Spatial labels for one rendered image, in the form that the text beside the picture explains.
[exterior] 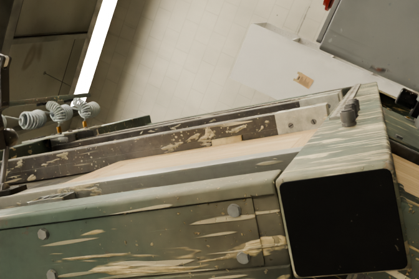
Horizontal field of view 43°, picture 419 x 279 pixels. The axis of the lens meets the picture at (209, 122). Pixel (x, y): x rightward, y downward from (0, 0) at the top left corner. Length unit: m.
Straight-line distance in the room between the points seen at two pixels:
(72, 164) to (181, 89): 5.56
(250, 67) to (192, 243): 4.67
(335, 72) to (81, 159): 3.83
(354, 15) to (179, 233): 0.30
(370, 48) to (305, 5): 5.99
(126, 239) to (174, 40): 6.40
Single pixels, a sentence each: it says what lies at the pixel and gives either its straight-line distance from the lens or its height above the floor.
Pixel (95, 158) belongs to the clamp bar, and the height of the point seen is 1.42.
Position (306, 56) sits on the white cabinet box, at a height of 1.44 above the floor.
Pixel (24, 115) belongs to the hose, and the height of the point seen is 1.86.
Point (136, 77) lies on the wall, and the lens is 7.28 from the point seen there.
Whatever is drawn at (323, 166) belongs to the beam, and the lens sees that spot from 0.58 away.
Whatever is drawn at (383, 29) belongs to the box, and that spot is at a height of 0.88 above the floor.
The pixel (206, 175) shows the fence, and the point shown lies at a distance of 0.84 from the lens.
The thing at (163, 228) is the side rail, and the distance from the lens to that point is 0.61.
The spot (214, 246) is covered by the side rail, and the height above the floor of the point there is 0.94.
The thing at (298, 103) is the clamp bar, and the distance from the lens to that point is 1.75.
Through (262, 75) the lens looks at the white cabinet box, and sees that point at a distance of 5.22.
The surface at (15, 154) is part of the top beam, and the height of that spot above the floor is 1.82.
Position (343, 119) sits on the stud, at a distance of 0.91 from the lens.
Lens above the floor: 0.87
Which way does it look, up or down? 13 degrees up
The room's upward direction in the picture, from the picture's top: 64 degrees counter-clockwise
